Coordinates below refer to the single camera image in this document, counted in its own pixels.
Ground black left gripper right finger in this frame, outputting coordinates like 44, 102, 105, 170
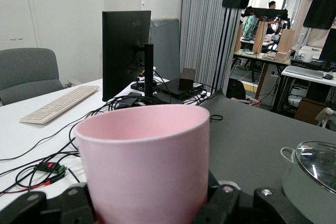
193, 171, 316, 224

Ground black monitor with thin stand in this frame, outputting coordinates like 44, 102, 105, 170
319, 28, 336, 69

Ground wide black background monitor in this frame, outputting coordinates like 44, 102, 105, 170
245, 6, 288, 22

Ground flat black electronics box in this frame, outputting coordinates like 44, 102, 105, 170
156, 78, 205, 104

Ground small circuit board red light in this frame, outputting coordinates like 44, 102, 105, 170
34, 161, 68, 177

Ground teal patterned cloth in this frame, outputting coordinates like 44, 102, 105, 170
243, 15, 259, 38

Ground grey office chair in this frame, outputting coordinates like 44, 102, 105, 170
0, 47, 64, 106

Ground pink plastic cup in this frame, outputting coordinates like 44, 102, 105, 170
75, 104, 211, 224

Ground wooden top work table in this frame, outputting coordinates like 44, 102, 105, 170
232, 49, 292, 104

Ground dark brown wooden block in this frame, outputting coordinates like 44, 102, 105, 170
178, 68, 197, 90

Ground white desk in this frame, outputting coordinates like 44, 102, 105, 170
0, 76, 213, 201

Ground white computer keyboard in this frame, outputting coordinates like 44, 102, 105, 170
19, 85, 100, 125

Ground beige folding screen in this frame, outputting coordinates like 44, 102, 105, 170
291, 0, 320, 51

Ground person with dark hair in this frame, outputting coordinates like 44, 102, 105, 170
267, 0, 280, 35

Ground black backpack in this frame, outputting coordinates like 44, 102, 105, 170
226, 78, 247, 100

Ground black monitor stand pole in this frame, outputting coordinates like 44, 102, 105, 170
143, 42, 158, 99

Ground thin red wire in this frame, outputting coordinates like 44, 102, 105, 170
0, 178, 57, 196

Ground grey-green cooking pot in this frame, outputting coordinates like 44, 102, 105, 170
280, 146, 336, 218

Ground tangled black desk cables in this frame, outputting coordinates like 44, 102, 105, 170
0, 95, 213, 195

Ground silver slim keyboard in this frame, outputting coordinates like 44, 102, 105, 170
284, 66, 326, 80

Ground black computer monitor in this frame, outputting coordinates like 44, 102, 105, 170
101, 10, 152, 103

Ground grey partition panel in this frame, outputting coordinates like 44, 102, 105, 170
150, 17, 182, 82

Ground tall light wooden box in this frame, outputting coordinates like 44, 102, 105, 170
251, 20, 269, 54

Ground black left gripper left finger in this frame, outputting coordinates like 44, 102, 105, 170
0, 182, 97, 224

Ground glass pot lid gold knob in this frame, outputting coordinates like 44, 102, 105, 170
295, 141, 336, 196

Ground white top work table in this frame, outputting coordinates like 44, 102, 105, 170
272, 65, 336, 114

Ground white chair frame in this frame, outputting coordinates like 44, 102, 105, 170
314, 107, 334, 130

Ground brown cardboard box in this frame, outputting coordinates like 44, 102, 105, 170
293, 98, 328, 126

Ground dark grey table mat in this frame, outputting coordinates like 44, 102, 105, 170
199, 89, 336, 224

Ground white mug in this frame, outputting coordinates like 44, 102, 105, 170
300, 52, 314, 63

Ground stepped light wooden box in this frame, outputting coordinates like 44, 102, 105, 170
274, 28, 296, 63

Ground grey striped curtain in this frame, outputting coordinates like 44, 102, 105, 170
180, 0, 241, 91

